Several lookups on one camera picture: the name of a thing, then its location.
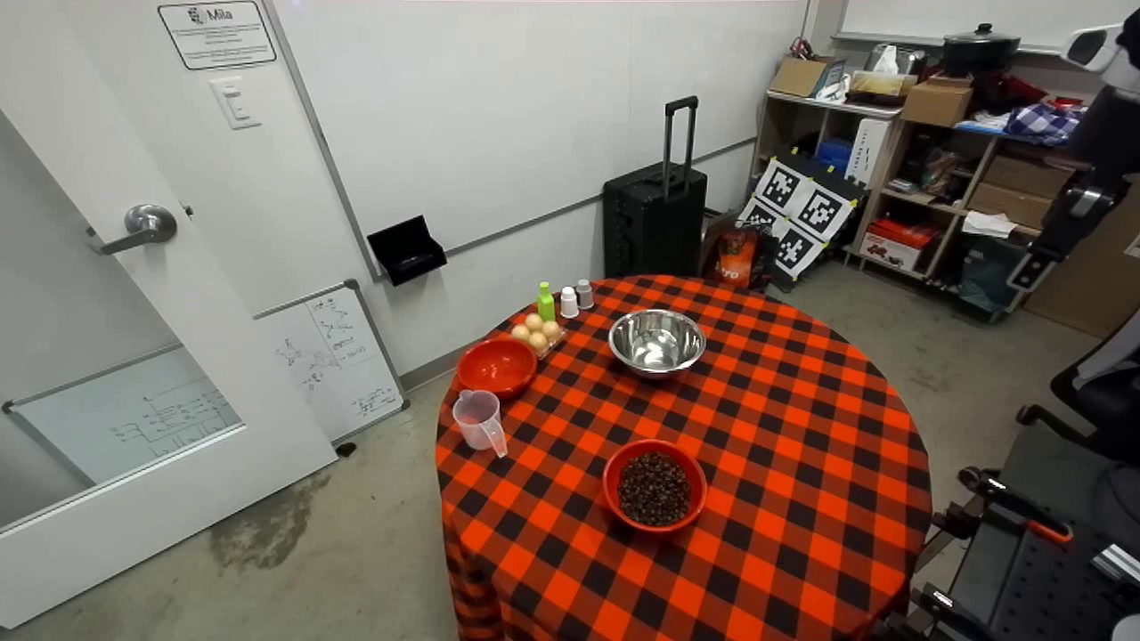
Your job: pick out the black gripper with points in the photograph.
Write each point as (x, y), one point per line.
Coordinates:
(1074, 213)

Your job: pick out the red plastic bowl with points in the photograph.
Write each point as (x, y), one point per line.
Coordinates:
(495, 365)
(649, 528)

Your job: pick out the silver metal bowl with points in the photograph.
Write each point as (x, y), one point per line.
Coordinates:
(657, 342)

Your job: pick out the wide brown cardboard box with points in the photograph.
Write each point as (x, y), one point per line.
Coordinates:
(1018, 190)

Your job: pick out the large flat cardboard sheet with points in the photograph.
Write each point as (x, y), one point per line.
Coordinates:
(1092, 295)

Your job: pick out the blue plaid cloth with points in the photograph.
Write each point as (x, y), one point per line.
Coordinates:
(1044, 123)

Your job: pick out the dark green bag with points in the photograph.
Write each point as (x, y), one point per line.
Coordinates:
(984, 278)

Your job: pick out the black office chair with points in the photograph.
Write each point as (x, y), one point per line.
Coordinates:
(1105, 384)

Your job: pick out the red white box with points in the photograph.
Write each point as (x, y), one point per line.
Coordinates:
(899, 243)

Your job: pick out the black cooking pot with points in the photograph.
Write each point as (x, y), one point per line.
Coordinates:
(980, 53)

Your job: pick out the white printed box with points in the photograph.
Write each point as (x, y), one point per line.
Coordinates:
(872, 148)

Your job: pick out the blue storage bin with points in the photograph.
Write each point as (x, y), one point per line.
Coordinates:
(834, 159)

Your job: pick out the fiducial marker board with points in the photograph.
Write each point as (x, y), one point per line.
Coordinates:
(798, 213)

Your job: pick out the wooden shelf unit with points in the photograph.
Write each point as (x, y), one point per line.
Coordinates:
(820, 103)

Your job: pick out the orange black toy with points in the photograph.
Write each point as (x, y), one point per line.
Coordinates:
(737, 253)

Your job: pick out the black perforated robot table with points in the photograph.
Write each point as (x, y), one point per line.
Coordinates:
(1044, 581)

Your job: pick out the orange black plaid tablecloth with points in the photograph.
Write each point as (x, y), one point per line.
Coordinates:
(786, 475)

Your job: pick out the black rolling suitcase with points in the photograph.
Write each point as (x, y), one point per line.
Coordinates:
(649, 218)

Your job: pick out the small grey shaker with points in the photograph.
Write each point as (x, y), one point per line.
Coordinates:
(587, 294)

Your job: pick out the small white bottle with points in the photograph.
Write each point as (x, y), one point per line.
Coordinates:
(568, 302)

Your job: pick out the small green bottle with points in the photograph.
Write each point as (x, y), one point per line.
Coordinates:
(547, 300)

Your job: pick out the clear plastic measuring cup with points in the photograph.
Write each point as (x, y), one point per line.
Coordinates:
(478, 416)

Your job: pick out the small leaning whiteboard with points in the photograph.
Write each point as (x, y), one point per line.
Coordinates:
(334, 362)

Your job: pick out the white door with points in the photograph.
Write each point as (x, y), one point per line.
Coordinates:
(181, 308)

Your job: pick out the aluminium rail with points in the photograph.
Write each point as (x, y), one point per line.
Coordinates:
(1118, 561)

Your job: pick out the large wall whiteboard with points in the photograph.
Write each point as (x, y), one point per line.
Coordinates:
(510, 108)

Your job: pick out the black wall holder box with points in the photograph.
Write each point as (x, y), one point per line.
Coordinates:
(409, 251)

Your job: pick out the white light switch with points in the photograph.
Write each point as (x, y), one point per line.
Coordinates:
(237, 103)

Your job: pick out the white wall sign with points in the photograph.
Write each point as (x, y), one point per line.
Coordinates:
(215, 33)

